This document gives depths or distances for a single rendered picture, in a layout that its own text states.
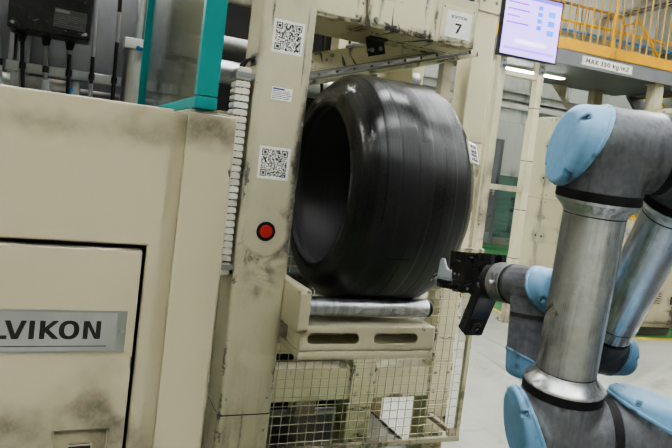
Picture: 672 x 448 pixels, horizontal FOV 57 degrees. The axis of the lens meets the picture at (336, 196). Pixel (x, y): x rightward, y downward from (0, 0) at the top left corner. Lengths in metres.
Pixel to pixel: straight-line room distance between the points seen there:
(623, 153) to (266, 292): 0.89
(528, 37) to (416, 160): 4.46
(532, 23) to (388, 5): 4.00
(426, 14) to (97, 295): 1.55
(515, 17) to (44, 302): 5.37
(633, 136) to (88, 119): 0.67
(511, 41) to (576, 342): 4.84
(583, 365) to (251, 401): 0.85
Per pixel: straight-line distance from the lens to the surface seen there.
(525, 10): 5.80
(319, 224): 1.85
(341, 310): 1.49
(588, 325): 0.95
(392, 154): 1.36
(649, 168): 0.92
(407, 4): 1.92
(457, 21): 2.00
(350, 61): 1.97
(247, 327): 1.50
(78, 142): 0.55
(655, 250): 1.05
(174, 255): 0.56
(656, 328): 6.65
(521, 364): 1.14
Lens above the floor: 1.24
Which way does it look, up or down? 3 degrees down
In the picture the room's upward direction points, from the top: 7 degrees clockwise
